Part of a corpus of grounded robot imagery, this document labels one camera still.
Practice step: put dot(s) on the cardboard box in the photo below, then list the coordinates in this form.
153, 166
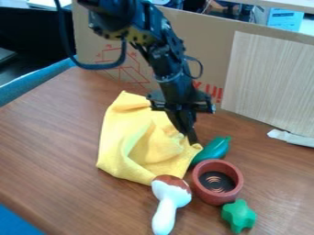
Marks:
204, 39

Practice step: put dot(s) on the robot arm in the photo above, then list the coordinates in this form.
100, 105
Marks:
135, 21

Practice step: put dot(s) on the yellow cloth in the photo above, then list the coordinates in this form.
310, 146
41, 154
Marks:
139, 140

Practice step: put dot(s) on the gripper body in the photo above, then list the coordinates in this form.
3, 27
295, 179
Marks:
180, 96

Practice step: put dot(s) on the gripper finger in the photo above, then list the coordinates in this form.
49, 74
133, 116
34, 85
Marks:
175, 120
191, 128

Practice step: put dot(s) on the red bowl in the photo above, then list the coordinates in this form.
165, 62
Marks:
217, 181

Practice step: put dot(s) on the green toy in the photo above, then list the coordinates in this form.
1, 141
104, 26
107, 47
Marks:
239, 215

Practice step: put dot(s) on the wooden board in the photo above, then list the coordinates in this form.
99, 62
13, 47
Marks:
270, 82

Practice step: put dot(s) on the green toy pepper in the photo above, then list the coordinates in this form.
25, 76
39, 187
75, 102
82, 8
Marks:
212, 150

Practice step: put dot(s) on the toy mushroom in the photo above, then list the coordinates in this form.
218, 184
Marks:
169, 199

